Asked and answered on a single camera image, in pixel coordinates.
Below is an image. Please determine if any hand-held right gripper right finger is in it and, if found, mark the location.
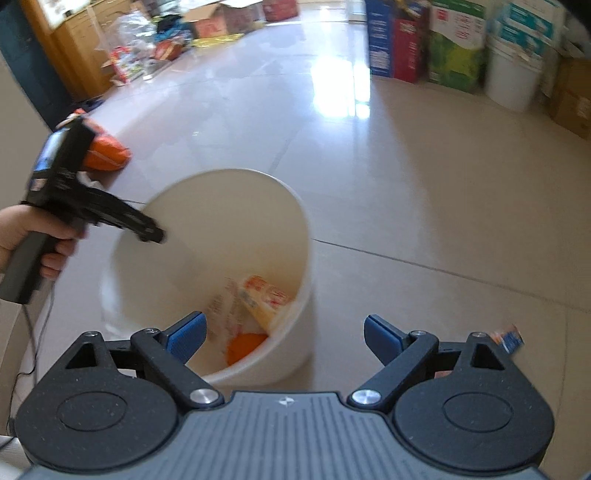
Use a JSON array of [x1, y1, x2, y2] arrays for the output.
[[347, 315, 532, 409]]

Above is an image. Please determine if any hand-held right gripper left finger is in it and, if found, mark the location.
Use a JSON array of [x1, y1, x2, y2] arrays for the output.
[[39, 311, 225, 409]]

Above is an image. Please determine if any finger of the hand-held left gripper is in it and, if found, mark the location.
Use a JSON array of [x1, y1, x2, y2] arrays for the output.
[[76, 178, 168, 246]]

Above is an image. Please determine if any red clear snack wrapper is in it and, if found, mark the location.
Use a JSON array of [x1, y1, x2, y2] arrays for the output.
[[208, 277, 250, 345]]

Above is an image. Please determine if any orange cup lid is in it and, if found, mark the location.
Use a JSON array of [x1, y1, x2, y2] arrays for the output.
[[226, 332, 269, 366]]

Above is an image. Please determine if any yellow milk tea cup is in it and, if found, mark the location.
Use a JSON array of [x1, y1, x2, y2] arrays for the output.
[[238, 275, 297, 334]]

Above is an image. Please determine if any white plastic trash bin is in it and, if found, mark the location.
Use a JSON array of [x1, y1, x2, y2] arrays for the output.
[[99, 168, 315, 387]]

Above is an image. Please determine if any blue juice carton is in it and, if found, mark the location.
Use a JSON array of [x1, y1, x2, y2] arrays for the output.
[[491, 324, 526, 356]]

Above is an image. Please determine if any person's left hand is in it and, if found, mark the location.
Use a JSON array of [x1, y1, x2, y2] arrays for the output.
[[0, 203, 91, 280]]

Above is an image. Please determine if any wooden cabinet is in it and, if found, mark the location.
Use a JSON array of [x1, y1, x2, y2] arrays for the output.
[[22, 0, 136, 100]]

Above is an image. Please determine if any colourful toy box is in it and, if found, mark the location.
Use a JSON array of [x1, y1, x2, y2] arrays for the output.
[[108, 46, 154, 85]]

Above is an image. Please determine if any pile of clear plastic bags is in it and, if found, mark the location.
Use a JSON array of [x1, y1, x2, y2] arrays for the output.
[[108, 11, 158, 49]]

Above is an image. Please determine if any yellow plastic bag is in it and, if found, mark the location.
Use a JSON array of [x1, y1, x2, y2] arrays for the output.
[[191, 32, 242, 48]]

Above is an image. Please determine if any open cardboard box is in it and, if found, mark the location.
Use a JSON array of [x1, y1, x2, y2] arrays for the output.
[[184, 0, 265, 40]]

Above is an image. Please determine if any red carton box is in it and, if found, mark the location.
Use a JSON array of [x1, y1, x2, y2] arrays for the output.
[[392, 7, 431, 85]]

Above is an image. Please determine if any white bucket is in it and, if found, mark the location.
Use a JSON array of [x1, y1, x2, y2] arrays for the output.
[[484, 34, 549, 113]]

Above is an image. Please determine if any green carton box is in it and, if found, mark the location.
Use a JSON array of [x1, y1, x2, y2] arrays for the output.
[[427, 0, 489, 94]]

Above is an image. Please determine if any blue carton box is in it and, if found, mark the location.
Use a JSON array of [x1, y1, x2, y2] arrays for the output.
[[366, 0, 399, 78]]

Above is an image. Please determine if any brown cardboard box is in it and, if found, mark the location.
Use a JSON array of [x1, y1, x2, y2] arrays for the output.
[[545, 41, 591, 140]]

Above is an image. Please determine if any blue white paper pack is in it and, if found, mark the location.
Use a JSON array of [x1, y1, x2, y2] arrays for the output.
[[488, 0, 570, 59]]

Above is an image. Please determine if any black cable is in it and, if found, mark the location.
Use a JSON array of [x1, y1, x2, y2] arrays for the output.
[[0, 277, 57, 450]]

